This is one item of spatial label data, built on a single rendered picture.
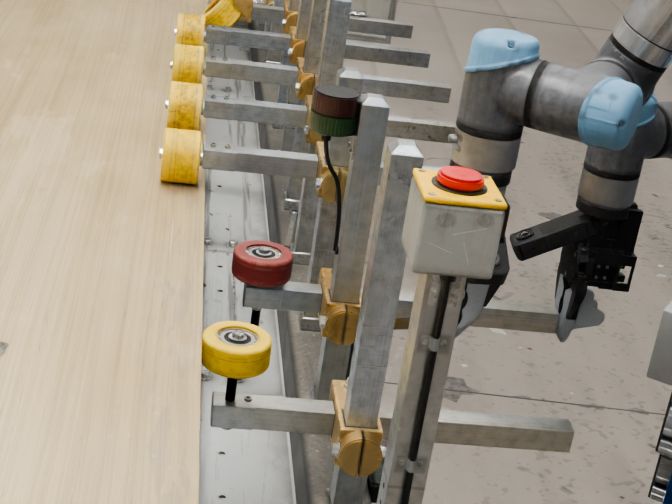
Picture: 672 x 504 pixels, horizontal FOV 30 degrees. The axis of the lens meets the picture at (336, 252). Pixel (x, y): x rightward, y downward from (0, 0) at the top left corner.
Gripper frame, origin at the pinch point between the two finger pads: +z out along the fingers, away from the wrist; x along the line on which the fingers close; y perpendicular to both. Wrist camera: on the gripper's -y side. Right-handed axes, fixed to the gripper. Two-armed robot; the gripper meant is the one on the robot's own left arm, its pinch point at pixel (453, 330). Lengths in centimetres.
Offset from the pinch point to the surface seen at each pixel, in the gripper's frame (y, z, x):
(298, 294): 20.5, 6.8, 16.5
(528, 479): 113, 93, -54
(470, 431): -4.5, 11.0, -3.2
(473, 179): -34.2, -30.9, 9.9
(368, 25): 146, -2, -6
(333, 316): 13.5, 6.2, 12.4
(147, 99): 87, 2, 40
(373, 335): -8.7, -2.8, 11.1
